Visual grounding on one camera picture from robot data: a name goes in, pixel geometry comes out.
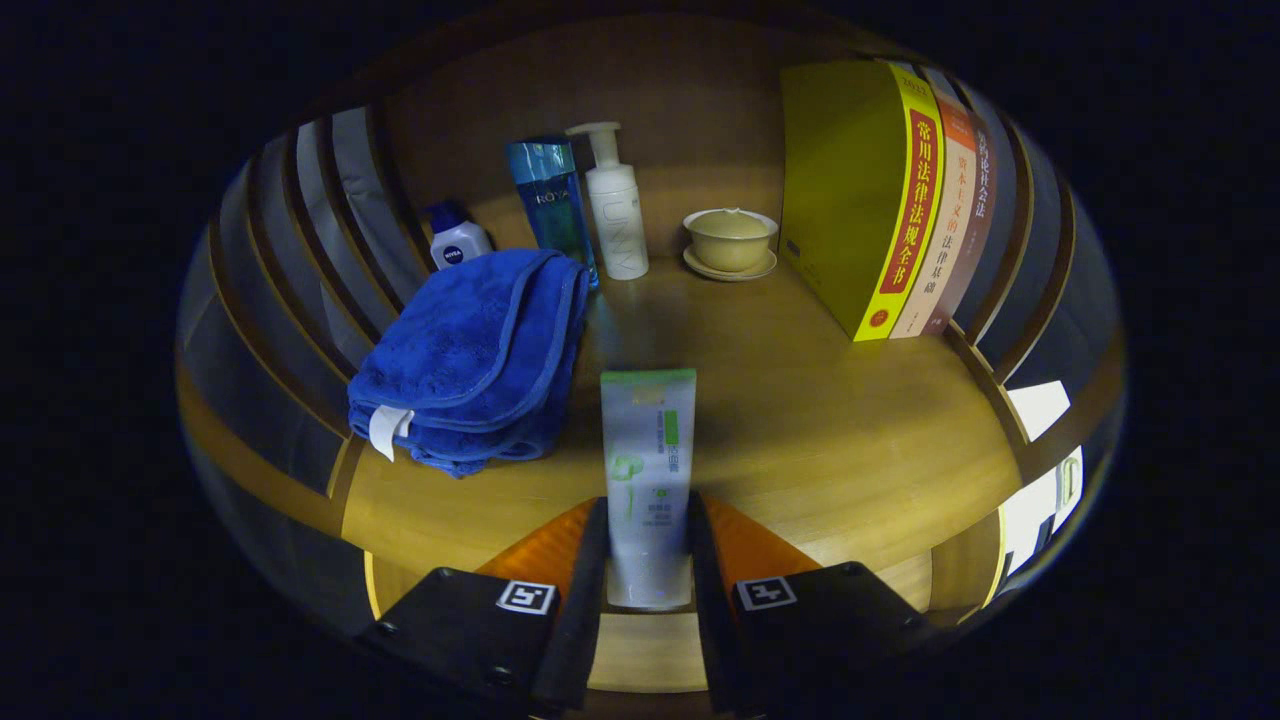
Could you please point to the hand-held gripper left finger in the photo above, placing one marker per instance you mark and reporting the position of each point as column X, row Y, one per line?
column 575, row 600

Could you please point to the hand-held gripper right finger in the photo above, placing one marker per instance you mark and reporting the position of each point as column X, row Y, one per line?
column 712, row 600

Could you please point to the white green tube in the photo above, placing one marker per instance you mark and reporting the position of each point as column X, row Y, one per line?
column 650, row 450

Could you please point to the wooden countertop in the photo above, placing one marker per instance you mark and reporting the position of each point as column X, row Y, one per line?
column 800, row 420

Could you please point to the wooden cabinet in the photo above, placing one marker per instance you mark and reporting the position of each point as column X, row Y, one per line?
column 680, row 100

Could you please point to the blue towel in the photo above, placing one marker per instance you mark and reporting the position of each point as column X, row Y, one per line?
column 470, row 340

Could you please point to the beige saucer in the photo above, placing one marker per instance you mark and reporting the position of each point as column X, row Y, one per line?
column 760, row 270

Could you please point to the beige lidded teacup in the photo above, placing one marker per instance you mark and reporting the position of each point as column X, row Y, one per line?
column 730, row 240

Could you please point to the small white blue-capped bottle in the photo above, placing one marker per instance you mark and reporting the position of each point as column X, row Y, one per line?
column 458, row 245

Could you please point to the small white object with loop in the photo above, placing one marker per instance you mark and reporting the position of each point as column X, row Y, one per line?
column 1068, row 480

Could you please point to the white pump bottle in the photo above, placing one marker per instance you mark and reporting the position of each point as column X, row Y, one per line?
column 615, row 220

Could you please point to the teal blue bottle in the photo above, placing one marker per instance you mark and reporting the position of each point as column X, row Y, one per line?
column 550, row 200

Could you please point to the yellow book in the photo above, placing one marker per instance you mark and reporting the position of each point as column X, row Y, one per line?
column 840, row 180

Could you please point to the orange beige book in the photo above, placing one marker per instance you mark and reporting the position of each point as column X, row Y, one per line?
column 950, row 220

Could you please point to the dark brown book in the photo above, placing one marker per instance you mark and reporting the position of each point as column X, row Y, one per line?
column 978, row 220

